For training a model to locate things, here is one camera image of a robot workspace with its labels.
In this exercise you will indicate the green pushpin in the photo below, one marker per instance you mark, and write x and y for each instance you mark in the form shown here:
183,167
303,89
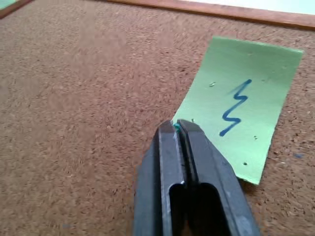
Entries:
177,127

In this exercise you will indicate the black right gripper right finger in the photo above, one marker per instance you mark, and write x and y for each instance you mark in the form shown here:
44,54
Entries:
216,177

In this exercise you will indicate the cork board with wooden frame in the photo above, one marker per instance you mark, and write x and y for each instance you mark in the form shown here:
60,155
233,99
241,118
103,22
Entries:
78,110

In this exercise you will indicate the green paper note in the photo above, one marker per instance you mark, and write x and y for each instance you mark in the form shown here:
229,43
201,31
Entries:
236,98

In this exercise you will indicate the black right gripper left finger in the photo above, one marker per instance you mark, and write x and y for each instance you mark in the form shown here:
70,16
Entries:
157,172

